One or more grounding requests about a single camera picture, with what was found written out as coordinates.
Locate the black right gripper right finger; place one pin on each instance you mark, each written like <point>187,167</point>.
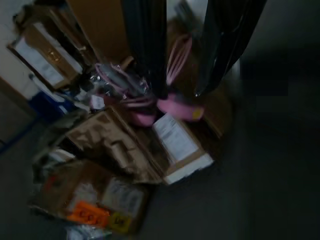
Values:
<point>225,32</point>

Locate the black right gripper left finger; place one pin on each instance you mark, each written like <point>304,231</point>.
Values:
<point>147,37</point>

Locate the pink striped bag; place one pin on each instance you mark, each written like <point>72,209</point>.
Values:
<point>176,60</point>

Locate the tall plain cardboard box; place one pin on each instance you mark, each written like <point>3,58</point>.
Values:
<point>105,25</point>

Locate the pink handbag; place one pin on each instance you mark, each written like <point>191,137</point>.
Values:
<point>140,112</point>

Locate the cardboard box with white label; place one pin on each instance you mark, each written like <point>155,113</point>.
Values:
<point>180,150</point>
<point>50,57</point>

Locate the crumpled brown packing paper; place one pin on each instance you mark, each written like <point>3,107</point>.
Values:
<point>107,140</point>

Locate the blue storage box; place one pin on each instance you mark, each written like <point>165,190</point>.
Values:
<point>50,105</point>

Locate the cardboard box with orange stickers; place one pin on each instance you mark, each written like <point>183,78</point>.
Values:
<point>62,180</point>

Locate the clear plastic wrapper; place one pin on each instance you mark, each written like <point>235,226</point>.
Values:
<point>87,233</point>

